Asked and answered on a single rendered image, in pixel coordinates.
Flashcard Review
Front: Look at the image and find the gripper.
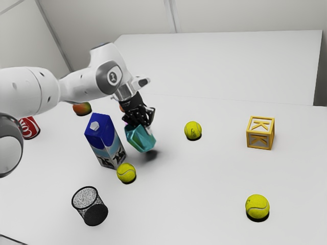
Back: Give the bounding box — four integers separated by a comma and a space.
118, 91, 156, 136

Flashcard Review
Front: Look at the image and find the yellow tennis ball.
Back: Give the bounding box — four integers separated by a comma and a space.
245, 194, 270, 219
116, 163, 136, 183
183, 120, 202, 140

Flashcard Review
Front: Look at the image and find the blue milk carton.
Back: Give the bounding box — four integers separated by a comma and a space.
84, 112, 127, 170

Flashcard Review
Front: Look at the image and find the red green mango fruit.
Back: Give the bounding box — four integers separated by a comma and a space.
72, 102, 92, 116

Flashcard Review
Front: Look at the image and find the black mesh pen holder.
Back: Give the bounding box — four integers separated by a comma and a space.
71, 186, 109, 227

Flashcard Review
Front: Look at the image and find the yellow letter block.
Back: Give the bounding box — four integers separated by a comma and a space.
246, 115, 275, 151

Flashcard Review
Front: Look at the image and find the red soda can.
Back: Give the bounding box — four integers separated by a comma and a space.
17, 116, 41, 140

